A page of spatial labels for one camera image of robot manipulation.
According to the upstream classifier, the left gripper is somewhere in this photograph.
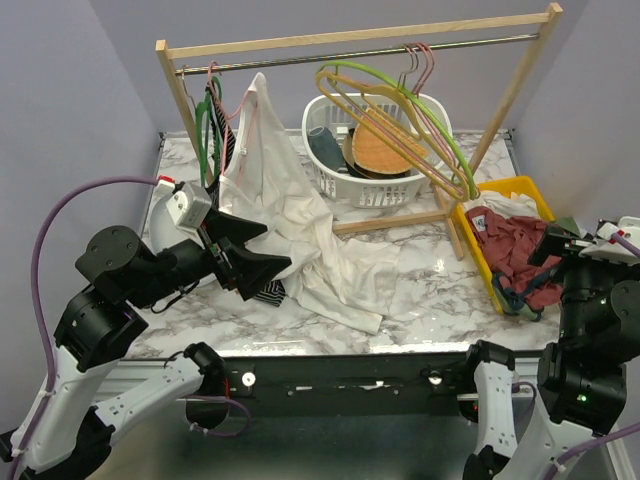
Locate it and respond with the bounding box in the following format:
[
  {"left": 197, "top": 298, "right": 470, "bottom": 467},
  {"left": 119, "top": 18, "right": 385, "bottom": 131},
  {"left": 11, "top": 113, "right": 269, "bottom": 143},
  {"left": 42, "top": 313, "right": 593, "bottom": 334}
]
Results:
[{"left": 130, "top": 202, "right": 294, "bottom": 308}]

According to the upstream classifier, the white tank top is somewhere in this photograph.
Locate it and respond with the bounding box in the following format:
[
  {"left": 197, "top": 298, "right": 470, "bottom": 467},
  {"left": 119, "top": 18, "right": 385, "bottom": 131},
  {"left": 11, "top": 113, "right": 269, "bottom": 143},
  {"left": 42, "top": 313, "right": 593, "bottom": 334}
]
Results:
[{"left": 219, "top": 73, "right": 400, "bottom": 335}]

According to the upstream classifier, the pink hanger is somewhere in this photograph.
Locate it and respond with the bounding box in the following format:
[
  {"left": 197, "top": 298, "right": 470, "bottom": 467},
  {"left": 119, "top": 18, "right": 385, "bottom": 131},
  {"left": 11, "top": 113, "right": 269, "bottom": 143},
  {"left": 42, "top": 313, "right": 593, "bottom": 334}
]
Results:
[
  {"left": 206, "top": 62, "right": 256, "bottom": 195},
  {"left": 344, "top": 41, "right": 469, "bottom": 196}
]

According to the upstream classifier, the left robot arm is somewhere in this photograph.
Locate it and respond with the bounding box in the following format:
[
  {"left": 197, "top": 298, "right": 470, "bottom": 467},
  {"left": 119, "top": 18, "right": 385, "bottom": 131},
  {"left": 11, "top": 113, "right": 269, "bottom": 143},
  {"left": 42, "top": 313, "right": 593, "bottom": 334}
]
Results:
[{"left": 1, "top": 213, "right": 291, "bottom": 479}]

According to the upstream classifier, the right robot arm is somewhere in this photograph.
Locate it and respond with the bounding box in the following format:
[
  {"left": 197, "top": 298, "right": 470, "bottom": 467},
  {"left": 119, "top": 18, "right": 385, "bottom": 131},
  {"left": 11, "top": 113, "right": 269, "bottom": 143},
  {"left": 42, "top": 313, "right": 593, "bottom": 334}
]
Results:
[{"left": 459, "top": 222, "right": 639, "bottom": 479}]

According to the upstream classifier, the striped black tank top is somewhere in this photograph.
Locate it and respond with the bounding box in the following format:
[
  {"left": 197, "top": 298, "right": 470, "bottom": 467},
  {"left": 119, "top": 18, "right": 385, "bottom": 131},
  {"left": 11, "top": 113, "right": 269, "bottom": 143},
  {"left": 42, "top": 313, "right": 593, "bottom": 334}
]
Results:
[{"left": 205, "top": 87, "right": 286, "bottom": 307}]

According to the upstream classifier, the light green hanger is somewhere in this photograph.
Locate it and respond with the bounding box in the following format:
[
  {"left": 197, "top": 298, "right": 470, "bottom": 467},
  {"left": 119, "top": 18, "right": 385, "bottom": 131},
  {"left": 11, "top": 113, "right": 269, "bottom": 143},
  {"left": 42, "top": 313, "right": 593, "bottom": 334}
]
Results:
[{"left": 317, "top": 60, "right": 481, "bottom": 199}]

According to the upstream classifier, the dark green hanger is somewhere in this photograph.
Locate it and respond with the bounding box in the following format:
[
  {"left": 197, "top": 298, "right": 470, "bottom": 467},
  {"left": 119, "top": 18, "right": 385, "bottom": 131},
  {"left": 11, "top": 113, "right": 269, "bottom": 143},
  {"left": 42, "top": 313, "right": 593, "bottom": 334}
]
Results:
[{"left": 195, "top": 77, "right": 222, "bottom": 187}]

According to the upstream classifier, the maroon red garment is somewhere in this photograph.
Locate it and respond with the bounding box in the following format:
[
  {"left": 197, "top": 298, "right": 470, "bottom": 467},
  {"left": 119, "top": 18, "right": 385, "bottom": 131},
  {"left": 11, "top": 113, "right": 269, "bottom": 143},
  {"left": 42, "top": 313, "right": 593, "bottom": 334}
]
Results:
[{"left": 466, "top": 206, "right": 562, "bottom": 318}]

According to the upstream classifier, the white oval plate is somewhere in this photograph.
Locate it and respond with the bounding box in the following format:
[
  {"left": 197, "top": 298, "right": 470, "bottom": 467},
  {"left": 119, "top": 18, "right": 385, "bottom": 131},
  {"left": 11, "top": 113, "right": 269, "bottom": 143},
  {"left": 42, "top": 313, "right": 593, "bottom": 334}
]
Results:
[{"left": 148, "top": 195, "right": 184, "bottom": 253}]

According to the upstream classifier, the yellow plastic bin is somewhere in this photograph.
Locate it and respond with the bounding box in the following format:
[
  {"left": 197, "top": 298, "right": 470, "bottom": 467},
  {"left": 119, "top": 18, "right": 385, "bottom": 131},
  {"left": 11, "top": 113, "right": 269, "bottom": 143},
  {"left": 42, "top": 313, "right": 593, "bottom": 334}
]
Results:
[{"left": 452, "top": 175, "right": 556, "bottom": 315}]

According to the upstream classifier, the dark teal cup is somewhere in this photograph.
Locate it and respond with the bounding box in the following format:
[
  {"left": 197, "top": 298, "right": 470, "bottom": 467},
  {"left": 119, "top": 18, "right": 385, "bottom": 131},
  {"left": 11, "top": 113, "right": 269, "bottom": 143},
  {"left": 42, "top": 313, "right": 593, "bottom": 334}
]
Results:
[{"left": 307, "top": 126, "right": 345, "bottom": 171}]

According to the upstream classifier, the dark bowl in basket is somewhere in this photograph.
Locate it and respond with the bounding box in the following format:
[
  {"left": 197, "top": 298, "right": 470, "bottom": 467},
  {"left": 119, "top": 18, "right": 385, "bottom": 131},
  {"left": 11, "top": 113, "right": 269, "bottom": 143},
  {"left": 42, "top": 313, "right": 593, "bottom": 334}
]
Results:
[{"left": 341, "top": 128, "right": 410, "bottom": 180}]

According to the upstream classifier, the white plastic laundry basket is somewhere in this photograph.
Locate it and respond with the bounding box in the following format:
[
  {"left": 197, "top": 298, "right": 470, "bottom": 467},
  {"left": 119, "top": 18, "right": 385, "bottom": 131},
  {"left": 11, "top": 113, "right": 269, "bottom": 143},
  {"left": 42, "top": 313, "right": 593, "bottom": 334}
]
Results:
[{"left": 302, "top": 94, "right": 453, "bottom": 208}]

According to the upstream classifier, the metal hanging rod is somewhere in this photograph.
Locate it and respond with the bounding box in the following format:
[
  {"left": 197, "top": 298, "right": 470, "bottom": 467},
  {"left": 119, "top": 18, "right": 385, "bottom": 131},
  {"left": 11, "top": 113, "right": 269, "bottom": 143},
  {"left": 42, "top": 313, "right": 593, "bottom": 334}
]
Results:
[{"left": 172, "top": 32, "right": 540, "bottom": 77}]

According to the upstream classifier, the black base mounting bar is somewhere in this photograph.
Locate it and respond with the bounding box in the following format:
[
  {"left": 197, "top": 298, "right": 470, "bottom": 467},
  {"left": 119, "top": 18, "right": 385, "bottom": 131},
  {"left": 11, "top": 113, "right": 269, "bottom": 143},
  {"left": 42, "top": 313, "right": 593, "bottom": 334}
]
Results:
[{"left": 164, "top": 349, "right": 501, "bottom": 419}]

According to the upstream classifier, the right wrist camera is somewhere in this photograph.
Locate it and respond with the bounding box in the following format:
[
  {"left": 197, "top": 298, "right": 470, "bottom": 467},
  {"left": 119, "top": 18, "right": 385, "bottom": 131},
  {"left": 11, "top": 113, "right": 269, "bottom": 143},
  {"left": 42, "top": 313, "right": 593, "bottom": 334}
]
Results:
[{"left": 596, "top": 216, "right": 639, "bottom": 264}]

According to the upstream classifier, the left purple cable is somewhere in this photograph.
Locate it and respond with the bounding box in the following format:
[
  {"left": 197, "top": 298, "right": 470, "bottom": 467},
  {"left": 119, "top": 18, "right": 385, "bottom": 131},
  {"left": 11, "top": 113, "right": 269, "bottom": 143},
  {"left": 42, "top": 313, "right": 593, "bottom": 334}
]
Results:
[{"left": 7, "top": 175, "right": 166, "bottom": 480}]

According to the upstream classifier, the purple cable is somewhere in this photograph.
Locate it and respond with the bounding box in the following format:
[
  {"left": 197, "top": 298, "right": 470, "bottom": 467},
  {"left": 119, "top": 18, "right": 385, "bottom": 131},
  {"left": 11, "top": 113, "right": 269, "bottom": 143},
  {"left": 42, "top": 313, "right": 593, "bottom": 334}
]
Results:
[
  {"left": 7, "top": 175, "right": 166, "bottom": 480},
  {"left": 512, "top": 234, "right": 640, "bottom": 479}
]

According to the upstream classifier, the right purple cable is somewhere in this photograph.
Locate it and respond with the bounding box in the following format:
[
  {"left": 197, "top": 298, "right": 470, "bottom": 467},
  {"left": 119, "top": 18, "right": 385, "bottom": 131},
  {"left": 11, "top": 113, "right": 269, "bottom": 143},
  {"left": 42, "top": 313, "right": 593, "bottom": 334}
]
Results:
[{"left": 512, "top": 234, "right": 640, "bottom": 479}]

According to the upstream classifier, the wooden clothes rack frame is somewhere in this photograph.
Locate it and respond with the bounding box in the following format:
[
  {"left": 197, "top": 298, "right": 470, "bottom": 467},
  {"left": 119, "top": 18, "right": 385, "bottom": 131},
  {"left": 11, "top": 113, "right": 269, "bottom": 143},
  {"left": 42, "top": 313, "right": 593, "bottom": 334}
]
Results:
[{"left": 155, "top": 2, "right": 563, "bottom": 260}]

